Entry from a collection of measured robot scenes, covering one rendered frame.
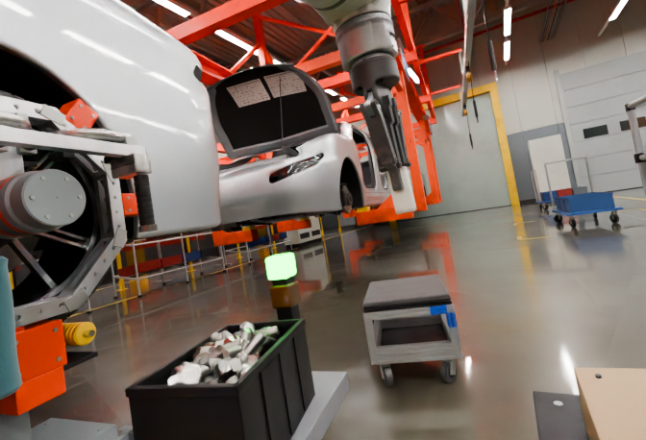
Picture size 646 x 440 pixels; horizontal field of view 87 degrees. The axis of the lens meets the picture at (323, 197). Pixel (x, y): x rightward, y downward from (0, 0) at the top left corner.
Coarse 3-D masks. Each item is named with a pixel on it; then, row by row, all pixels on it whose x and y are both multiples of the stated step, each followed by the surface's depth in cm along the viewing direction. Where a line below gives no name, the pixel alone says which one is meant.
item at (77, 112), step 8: (64, 104) 100; (72, 104) 97; (80, 104) 98; (64, 112) 96; (72, 112) 96; (80, 112) 98; (88, 112) 100; (72, 120) 96; (80, 120) 98; (88, 120) 100
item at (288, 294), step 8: (272, 288) 59; (280, 288) 58; (288, 288) 58; (296, 288) 60; (272, 296) 59; (280, 296) 58; (288, 296) 58; (296, 296) 59; (272, 304) 59; (280, 304) 58; (288, 304) 58; (296, 304) 59
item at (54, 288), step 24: (24, 168) 107; (48, 168) 97; (72, 168) 103; (96, 216) 106; (0, 240) 87; (48, 240) 112; (72, 240) 107; (48, 264) 106; (72, 264) 100; (24, 288) 100; (48, 288) 93
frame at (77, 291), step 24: (0, 96) 81; (48, 120) 90; (96, 168) 101; (96, 192) 104; (120, 192) 105; (120, 216) 104; (120, 240) 102; (96, 264) 95; (72, 288) 92; (24, 312) 78; (48, 312) 82
